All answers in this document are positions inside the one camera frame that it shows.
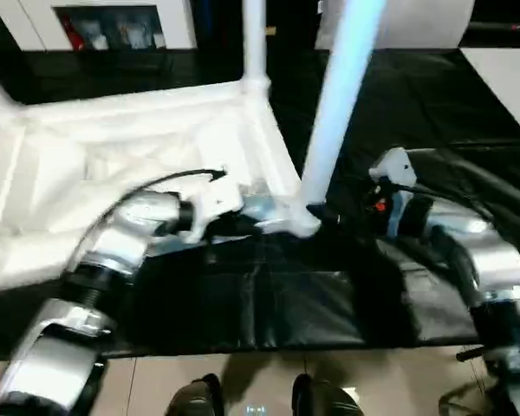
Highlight white plastic table top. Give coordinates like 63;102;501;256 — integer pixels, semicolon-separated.
0;80;325;300

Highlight black work mat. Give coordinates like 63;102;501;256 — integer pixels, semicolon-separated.
0;46;520;361

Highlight black stand leg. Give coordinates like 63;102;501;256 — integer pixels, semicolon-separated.
456;345;487;364

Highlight white flat board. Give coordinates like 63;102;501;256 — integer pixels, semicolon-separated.
460;46;520;145

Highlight dark right robot foot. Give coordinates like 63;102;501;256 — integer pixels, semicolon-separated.
291;374;357;416

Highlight grey cushion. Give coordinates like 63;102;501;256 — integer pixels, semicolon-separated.
314;0;477;50

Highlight black box with gold label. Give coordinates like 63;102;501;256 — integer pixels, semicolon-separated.
194;0;327;52

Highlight black bar with red mark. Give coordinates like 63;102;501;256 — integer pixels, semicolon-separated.
465;20;520;35

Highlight white glass-door cabinet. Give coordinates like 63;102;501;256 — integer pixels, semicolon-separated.
0;0;199;53

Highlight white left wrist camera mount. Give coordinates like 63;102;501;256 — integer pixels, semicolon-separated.
189;176;244;244

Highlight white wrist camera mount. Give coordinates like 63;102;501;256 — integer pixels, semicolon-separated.
189;176;244;244
367;146;418;237

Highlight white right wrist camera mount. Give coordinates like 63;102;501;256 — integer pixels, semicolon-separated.
367;146;418;237

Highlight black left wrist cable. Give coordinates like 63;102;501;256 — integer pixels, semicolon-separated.
68;167;230;262

